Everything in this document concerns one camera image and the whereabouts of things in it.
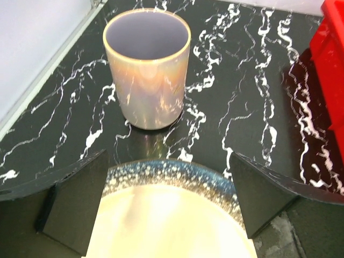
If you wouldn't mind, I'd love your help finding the iridescent pink cup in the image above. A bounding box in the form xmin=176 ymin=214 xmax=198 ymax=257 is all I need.
xmin=103 ymin=8 xmax=191 ymax=130

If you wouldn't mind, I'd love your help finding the red plastic bin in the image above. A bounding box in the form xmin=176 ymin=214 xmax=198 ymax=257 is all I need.
xmin=309 ymin=0 xmax=344 ymax=145

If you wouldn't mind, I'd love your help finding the speckled grey large plate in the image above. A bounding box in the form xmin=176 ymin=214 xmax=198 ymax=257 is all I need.
xmin=103 ymin=159 xmax=239 ymax=206

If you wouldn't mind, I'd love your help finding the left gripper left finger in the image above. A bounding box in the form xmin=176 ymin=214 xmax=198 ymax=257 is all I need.
xmin=1 ymin=150 xmax=109 ymax=256

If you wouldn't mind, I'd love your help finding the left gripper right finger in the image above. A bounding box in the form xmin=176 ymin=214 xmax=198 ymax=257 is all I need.
xmin=230 ymin=153 xmax=343 ymax=239

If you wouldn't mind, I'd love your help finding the pink cream round plate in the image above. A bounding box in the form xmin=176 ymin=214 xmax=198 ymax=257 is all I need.
xmin=87 ymin=185 xmax=256 ymax=257

